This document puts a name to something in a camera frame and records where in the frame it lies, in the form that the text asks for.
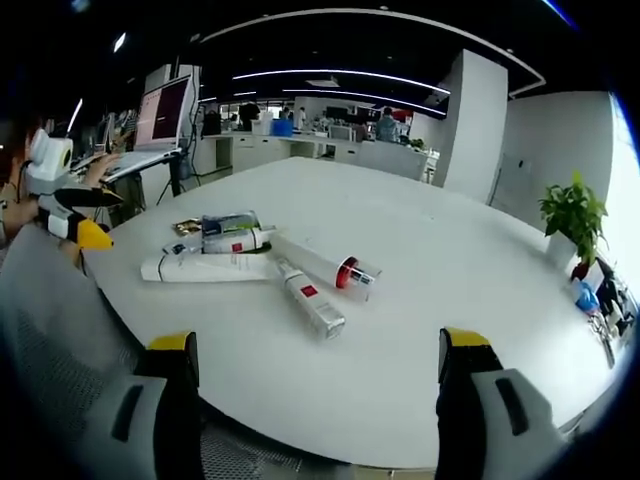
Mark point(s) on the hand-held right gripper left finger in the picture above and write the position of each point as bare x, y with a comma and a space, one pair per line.
177, 370

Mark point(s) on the white skincare bottle red label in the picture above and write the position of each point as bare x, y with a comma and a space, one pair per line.
235, 242

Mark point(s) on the person's left hand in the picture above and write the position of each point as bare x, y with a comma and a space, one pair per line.
22, 215

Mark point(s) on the clear skincare bottle red label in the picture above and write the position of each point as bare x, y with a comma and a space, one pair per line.
310, 297

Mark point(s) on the person's head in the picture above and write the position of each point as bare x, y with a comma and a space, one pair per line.
12, 145

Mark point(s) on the gold skincare packet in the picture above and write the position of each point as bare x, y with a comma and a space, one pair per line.
187, 227

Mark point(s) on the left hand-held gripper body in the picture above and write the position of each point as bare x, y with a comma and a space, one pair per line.
45, 160

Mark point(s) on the metal scissors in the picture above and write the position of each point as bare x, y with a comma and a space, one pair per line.
602, 335

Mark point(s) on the grey mesh chair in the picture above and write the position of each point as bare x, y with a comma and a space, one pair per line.
60, 320

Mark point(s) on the open white laptop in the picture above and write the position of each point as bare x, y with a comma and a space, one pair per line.
160, 115

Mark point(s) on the blue plastic bag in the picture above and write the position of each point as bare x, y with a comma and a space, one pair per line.
585, 295

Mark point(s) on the black bag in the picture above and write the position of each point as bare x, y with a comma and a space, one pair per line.
615, 295

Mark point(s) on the black laptop stand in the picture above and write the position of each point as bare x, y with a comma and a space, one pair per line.
172, 172

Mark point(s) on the white board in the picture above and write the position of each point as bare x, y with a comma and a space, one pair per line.
512, 180

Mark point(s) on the green potted plant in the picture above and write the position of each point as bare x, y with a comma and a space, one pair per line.
575, 215

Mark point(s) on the white skincare tube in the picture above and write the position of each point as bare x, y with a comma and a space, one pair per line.
200, 270

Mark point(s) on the blue storage box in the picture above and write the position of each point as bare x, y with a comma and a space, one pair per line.
281, 128

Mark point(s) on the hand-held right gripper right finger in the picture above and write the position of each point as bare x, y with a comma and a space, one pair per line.
470, 380

